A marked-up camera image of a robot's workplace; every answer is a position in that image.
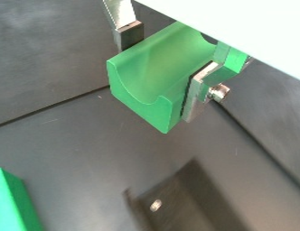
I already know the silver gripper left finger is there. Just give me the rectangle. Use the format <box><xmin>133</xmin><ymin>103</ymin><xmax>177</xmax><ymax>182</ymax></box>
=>
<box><xmin>102</xmin><ymin>0</ymin><xmax>144</xmax><ymax>51</ymax></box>

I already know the green arch object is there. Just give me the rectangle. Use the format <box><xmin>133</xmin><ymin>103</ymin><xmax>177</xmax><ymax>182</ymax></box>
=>
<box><xmin>106</xmin><ymin>21</ymin><xmax>251</xmax><ymax>134</ymax></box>

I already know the black curved fixture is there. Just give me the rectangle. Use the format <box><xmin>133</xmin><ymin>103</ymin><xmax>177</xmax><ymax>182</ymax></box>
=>
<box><xmin>122</xmin><ymin>159</ymin><xmax>252</xmax><ymax>231</ymax></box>

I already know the green shape sorter board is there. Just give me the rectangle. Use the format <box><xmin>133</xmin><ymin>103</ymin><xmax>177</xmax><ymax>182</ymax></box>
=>
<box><xmin>0</xmin><ymin>168</ymin><xmax>45</xmax><ymax>231</ymax></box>

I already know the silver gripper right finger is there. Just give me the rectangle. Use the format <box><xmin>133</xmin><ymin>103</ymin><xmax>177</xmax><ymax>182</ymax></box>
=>
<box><xmin>181</xmin><ymin>41</ymin><xmax>255</xmax><ymax>124</ymax></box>

